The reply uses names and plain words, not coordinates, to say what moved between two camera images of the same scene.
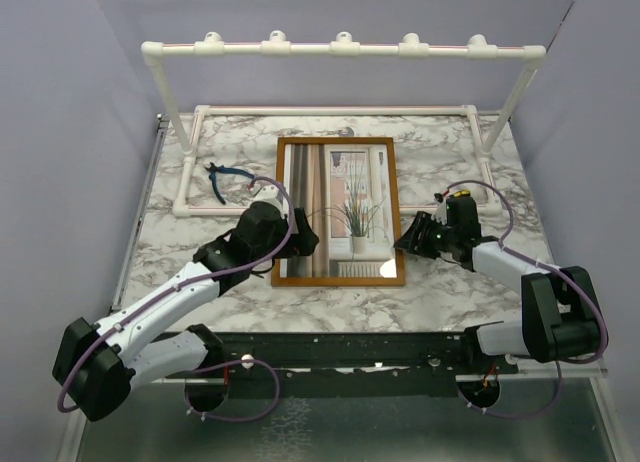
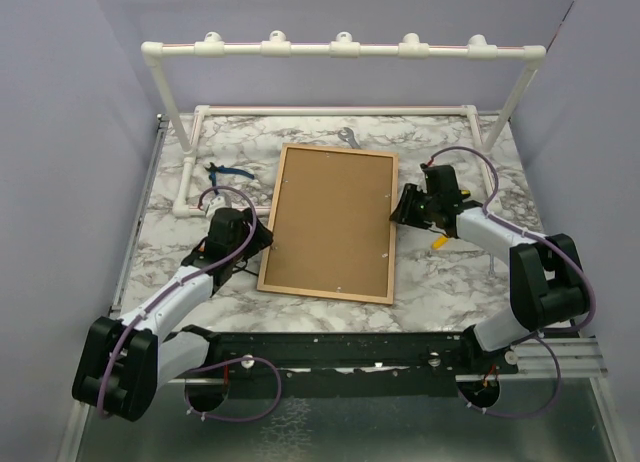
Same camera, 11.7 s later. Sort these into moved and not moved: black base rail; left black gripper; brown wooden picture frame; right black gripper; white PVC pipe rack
Moved: right black gripper; left black gripper; brown wooden picture frame
Not moved: white PVC pipe rack; black base rail
